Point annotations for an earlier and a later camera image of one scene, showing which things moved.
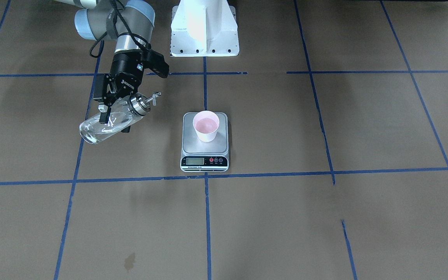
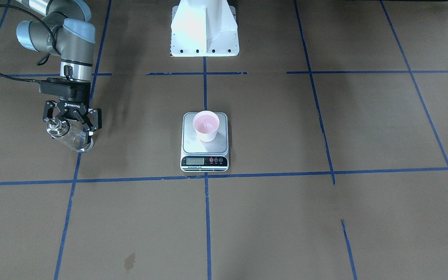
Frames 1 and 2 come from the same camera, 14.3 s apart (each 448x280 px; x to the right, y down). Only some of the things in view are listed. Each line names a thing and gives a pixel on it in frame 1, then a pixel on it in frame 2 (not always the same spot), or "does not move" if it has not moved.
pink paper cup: [206, 123] does not move
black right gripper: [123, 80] → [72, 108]
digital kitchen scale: [198, 156] does not move
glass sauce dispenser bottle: [91, 129] → [72, 133]
